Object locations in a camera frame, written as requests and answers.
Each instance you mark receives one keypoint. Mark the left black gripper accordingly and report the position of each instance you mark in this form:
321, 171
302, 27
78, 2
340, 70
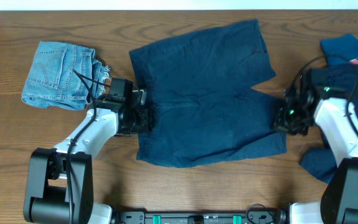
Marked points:
145, 126

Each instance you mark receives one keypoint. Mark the dark navy shorts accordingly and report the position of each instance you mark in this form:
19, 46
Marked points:
200, 88

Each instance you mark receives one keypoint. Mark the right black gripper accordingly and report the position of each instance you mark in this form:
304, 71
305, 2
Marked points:
279, 123

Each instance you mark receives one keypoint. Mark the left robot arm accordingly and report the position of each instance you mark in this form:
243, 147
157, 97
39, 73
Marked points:
60, 180

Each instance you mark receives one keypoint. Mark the folded light blue denim shorts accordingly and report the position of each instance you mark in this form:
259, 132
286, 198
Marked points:
64, 75

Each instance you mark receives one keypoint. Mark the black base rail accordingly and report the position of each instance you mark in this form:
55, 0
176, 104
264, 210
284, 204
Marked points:
255, 214

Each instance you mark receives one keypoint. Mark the blue t-shirt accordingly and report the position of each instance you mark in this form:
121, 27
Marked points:
340, 50

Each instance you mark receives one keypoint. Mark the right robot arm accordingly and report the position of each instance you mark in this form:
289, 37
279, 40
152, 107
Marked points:
339, 203

